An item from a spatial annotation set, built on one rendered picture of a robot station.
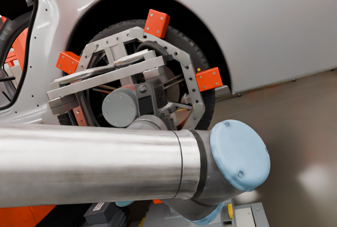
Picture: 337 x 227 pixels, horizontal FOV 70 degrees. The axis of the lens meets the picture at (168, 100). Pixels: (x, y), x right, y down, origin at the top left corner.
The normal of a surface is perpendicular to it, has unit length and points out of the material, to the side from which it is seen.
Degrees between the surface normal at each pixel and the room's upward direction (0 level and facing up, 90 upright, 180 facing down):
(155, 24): 90
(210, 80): 90
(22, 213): 90
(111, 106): 90
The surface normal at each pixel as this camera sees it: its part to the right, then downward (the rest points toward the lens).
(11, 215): 0.94, -0.26
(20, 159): 0.35, -0.29
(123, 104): -0.18, 0.19
